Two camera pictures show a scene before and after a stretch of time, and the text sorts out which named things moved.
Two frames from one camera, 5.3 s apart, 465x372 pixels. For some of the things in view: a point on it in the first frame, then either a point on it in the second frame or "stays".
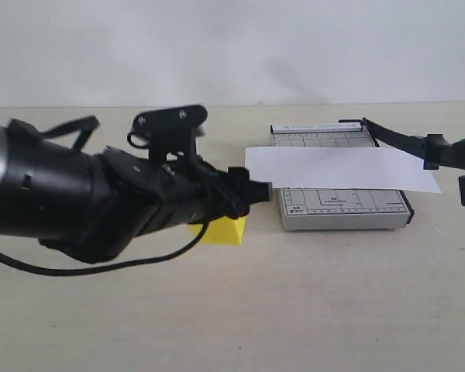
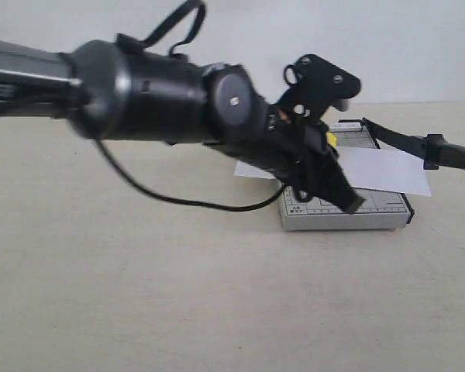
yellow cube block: [223, 230] to [332, 139]
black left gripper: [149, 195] to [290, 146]
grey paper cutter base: [334, 209] stays
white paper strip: [341, 167] stays
